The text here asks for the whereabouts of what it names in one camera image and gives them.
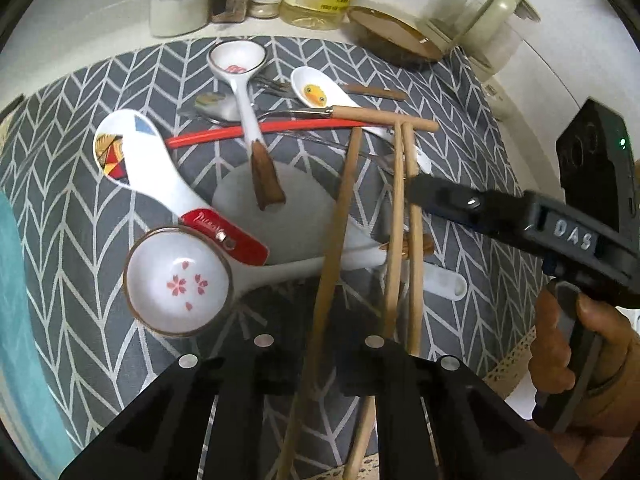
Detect teal glass bowl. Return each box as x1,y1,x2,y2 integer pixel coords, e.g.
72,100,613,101
0,190,68,480

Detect cream glass kettle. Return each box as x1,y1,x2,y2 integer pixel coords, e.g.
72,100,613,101
415,0,543,85

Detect white spoon pink flowers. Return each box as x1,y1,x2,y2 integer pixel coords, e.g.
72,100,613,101
122,226,436,339

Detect metal utensil wooden handle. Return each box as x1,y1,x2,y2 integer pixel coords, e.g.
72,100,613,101
257,104,441,133

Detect white spoon red handle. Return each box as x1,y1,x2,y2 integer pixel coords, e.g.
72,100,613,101
93,108,269,266

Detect metal spoon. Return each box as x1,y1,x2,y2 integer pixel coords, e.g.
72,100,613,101
179,91,243,127

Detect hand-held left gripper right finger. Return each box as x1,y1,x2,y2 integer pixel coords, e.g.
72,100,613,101
339,335,592,480

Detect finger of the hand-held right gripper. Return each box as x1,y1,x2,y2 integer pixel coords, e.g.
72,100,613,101
405,172,531,248

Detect person's right hand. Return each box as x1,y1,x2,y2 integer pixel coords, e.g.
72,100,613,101
527,287,640,480

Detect metal fork wooden handle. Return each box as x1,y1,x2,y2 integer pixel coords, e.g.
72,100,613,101
255,76,407,102

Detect white rice paddle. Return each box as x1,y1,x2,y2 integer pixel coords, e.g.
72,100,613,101
211,160,468,302

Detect red chopstick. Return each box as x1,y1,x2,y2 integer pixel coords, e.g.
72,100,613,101
165,116,373,149

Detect white spoon yellow cartoon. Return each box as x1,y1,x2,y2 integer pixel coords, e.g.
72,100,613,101
290,66,432,176

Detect brown saucer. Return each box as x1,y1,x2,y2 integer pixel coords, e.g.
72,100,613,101
346,5,446,63

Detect wooden chopstick pair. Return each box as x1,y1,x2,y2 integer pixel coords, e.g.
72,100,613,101
344,240,406,480

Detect white spoon red print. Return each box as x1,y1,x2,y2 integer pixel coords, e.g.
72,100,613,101
206,40,287,211

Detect grey herringbone table mat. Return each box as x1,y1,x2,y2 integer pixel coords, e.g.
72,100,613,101
0,35,551,480

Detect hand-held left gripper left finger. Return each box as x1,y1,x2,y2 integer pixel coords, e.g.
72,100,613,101
59,334,304,480

